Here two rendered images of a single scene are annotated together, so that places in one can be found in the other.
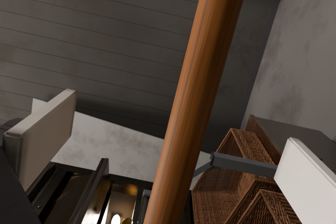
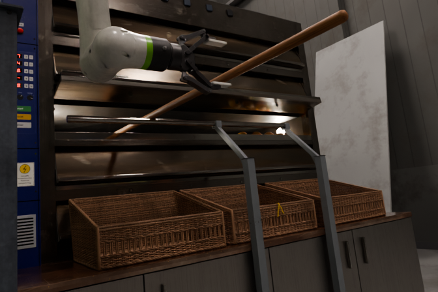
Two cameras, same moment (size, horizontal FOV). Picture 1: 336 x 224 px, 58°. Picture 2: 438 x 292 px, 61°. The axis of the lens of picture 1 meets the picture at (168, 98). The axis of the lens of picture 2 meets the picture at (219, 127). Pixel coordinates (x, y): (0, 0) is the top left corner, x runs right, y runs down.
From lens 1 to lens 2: 105 cm
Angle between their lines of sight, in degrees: 41
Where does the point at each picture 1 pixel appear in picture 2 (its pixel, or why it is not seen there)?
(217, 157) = (320, 158)
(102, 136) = (370, 101)
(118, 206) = (292, 126)
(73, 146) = (350, 80)
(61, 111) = (219, 43)
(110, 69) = not seen: outside the picture
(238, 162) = (322, 174)
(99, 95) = (416, 79)
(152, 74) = not seen: outside the picture
